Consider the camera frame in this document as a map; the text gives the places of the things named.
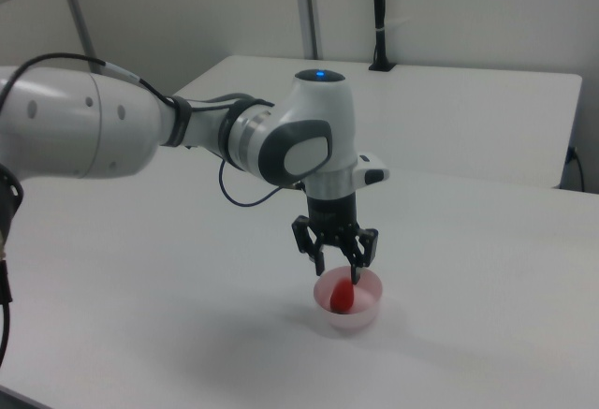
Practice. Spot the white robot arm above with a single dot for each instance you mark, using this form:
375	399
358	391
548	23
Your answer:
61	123

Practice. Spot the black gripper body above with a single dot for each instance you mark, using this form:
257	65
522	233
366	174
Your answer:
331	217

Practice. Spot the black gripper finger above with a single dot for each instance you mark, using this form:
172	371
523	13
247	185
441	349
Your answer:
304	238
367	247

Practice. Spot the pink plastic bowl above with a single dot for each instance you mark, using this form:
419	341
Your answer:
348	322

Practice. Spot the red strawberry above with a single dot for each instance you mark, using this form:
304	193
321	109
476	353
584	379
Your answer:
341	296

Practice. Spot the slanted grey partition post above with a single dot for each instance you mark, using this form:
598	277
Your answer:
76	6

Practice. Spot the black camera stand pole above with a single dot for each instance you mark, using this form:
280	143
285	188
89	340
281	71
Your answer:
380	6

